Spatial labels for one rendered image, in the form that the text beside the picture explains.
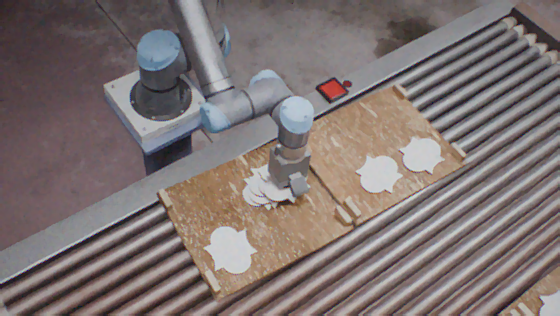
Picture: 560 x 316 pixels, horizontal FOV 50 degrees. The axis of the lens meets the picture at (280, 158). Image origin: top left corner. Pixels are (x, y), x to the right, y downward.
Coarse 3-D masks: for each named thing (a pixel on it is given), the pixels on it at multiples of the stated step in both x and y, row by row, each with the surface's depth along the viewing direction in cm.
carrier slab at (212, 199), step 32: (256, 160) 169; (192, 192) 161; (224, 192) 162; (320, 192) 164; (192, 224) 155; (224, 224) 156; (256, 224) 157; (288, 224) 158; (320, 224) 159; (192, 256) 150; (256, 256) 152; (288, 256) 152; (224, 288) 146
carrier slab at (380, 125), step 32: (384, 96) 187; (320, 128) 178; (352, 128) 179; (384, 128) 180; (416, 128) 181; (320, 160) 171; (352, 160) 172; (448, 160) 175; (352, 192) 165; (384, 192) 166; (416, 192) 168
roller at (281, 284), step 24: (528, 120) 189; (504, 144) 184; (432, 192) 171; (384, 216) 164; (336, 240) 158; (360, 240) 161; (312, 264) 154; (264, 288) 149; (288, 288) 151; (240, 312) 145
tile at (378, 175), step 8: (368, 160) 171; (376, 160) 171; (384, 160) 172; (392, 160) 172; (368, 168) 170; (376, 168) 170; (384, 168) 170; (392, 168) 170; (360, 176) 169; (368, 176) 168; (376, 176) 168; (384, 176) 168; (392, 176) 169; (400, 176) 169; (360, 184) 167; (368, 184) 166; (376, 184) 167; (384, 184) 167; (392, 184) 167; (376, 192) 165
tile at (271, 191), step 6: (264, 180) 160; (270, 180) 159; (306, 180) 161; (264, 186) 158; (270, 186) 158; (276, 186) 158; (264, 192) 157; (270, 192) 157; (276, 192) 157; (282, 192) 157; (288, 192) 157; (270, 198) 156; (276, 198) 156; (282, 198) 156; (288, 198) 156; (294, 198) 156
